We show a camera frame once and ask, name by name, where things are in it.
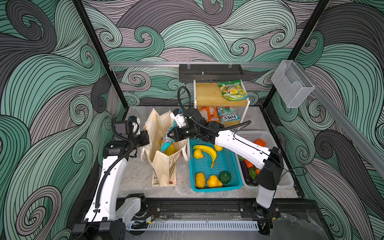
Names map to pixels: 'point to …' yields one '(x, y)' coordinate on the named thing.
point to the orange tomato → (260, 142)
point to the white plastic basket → (238, 178)
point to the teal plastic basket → (208, 173)
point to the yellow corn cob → (200, 180)
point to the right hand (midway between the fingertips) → (167, 135)
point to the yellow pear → (213, 182)
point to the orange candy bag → (210, 113)
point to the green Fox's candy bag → (228, 114)
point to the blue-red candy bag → (167, 140)
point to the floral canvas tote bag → (163, 167)
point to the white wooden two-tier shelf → (220, 94)
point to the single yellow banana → (212, 152)
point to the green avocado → (224, 177)
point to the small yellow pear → (197, 154)
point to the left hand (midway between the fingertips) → (148, 134)
